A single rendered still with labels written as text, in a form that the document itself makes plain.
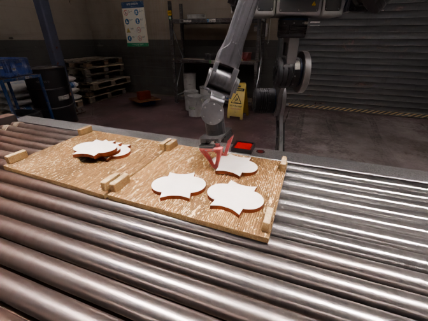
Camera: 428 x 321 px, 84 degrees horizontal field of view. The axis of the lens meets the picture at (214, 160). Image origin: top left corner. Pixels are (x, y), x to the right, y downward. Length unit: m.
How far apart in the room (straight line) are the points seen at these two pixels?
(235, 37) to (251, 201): 0.40
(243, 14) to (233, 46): 0.07
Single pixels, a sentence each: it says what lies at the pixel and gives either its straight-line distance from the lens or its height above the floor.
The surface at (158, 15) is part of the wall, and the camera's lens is 6.20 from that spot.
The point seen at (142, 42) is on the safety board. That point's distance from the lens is 6.46.
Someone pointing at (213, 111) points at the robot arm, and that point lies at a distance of 0.59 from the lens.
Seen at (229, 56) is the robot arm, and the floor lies 1.25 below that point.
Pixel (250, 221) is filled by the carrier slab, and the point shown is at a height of 0.94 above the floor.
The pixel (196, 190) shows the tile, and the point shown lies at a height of 0.95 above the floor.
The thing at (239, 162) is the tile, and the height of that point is 0.95.
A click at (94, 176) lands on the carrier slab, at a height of 0.94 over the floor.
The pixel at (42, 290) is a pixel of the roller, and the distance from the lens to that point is 0.53.
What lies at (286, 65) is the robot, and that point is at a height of 1.17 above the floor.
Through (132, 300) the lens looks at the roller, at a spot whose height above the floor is 0.92.
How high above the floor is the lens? 1.29
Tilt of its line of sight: 27 degrees down
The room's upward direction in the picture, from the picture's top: straight up
